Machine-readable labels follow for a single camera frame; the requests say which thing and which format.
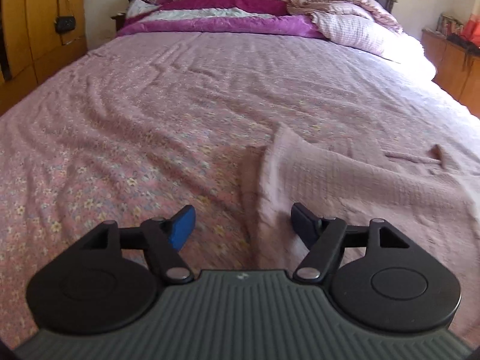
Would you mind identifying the pink knitted sweater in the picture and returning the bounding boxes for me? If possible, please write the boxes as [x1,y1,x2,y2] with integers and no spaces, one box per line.
[240,126,479,344]

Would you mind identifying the pink floral bedspread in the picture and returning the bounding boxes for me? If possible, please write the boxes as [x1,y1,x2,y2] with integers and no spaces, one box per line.
[1,33,479,347]

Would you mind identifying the wooden dresser with drawers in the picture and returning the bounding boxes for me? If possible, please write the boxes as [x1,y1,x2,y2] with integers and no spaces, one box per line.
[421,28,480,117]

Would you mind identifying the pink checkered ruffled duvet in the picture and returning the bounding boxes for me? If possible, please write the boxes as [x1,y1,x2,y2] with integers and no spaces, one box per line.
[286,0,436,80]

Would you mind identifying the dark wooden nightstand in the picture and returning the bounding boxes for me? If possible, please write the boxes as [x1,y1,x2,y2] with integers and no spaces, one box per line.
[111,12,126,32]

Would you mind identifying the orange wooden wardrobe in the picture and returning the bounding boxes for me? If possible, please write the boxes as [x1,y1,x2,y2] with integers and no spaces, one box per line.
[1,0,87,113]

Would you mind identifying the magenta white striped quilt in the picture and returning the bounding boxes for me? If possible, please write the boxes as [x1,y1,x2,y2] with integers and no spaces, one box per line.
[117,0,324,39]

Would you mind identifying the black bag on wardrobe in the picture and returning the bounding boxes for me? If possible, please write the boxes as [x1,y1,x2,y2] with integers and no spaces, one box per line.
[55,16,77,35]

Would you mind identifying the black item on dresser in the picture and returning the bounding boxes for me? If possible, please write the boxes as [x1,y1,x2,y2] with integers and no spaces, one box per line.
[447,33,480,56]

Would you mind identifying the books on dresser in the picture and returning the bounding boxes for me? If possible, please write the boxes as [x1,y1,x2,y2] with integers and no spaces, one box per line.
[436,13,464,37]

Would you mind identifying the red orange curtain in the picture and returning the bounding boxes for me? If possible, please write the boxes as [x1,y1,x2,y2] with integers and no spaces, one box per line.
[461,14,480,47]

